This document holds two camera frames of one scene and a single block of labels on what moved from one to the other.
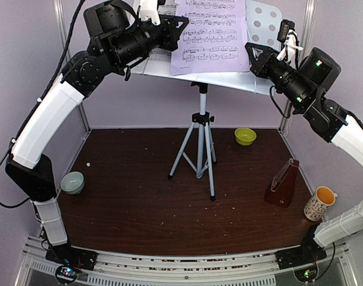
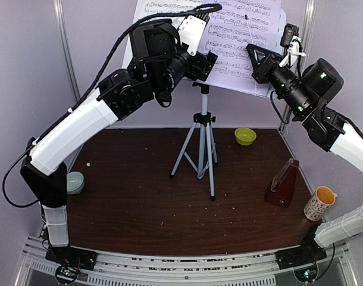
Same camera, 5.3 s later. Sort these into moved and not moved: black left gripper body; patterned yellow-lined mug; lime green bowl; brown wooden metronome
Moved: black left gripper body
Not moved: brown wooden metronome; lime green bowl; patterned yellow-lined mug
